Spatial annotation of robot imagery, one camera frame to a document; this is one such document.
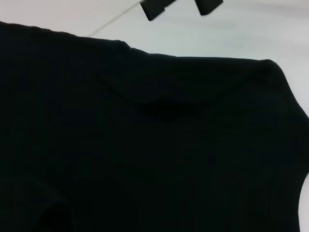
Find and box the black shirt with white print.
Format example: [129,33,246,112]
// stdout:
[0,21,305,232]

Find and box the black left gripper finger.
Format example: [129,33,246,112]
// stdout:
[194,0,224,16]
[140,0,175,22]

